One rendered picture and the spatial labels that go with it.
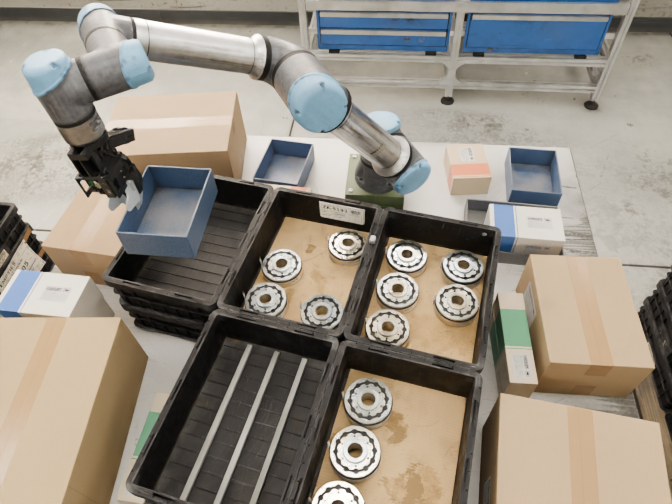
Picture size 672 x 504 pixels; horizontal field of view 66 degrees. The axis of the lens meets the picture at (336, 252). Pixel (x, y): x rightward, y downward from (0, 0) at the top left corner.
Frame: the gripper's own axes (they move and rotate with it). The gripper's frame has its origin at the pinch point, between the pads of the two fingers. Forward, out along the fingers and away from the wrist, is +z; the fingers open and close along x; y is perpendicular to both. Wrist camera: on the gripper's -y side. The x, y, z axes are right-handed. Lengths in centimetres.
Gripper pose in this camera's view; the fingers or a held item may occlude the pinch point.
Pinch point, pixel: (135, 202)
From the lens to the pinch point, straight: 120.8
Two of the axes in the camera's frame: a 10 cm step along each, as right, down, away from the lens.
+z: 1.1, 6.2, 7.8
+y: -1.3, 7.8, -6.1
